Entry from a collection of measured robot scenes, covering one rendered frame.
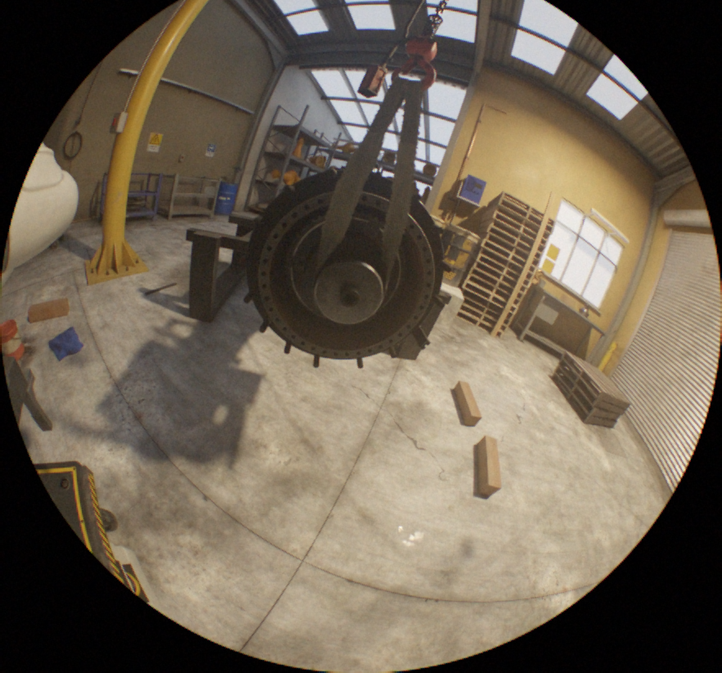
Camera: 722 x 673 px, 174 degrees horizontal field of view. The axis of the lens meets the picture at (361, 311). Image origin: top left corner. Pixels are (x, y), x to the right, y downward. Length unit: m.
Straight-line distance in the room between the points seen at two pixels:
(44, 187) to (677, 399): 5.89
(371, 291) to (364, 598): 1.05
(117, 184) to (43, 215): 2.37
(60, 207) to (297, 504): 1.09
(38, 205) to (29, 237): 0.04
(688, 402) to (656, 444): 0.89
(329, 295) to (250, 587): 0.98
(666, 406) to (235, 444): 5.86
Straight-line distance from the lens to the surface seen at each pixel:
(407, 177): 0.47
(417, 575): 1.17
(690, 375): 5.55
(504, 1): 6.08
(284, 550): 1.02
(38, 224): 0.37
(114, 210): 2.75
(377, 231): 0.59
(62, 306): 2.26
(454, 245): 3.65
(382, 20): 7.08
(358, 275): 0.46
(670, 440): 5.39
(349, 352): 0.62
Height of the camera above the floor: 1.01
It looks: 23 degrees down
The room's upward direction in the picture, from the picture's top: 21 degrees clockwise
